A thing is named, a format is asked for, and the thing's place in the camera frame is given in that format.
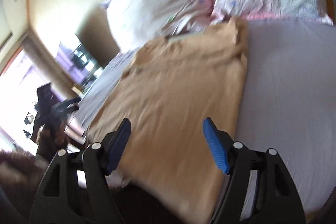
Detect tan long-sleeve shirt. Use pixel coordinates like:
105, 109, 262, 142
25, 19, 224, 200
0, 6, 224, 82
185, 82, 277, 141
87, 17, 248, 223

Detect person's left hand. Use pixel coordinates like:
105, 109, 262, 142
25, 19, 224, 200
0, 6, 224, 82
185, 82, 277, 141
37, 122, 69, 158

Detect lavender bed sheet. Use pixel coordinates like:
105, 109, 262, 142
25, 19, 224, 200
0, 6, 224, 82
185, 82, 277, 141
72, 17, 336, 217

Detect left floral pink pillow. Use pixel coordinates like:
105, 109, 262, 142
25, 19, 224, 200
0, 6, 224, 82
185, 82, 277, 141
102, 0, 214, 52

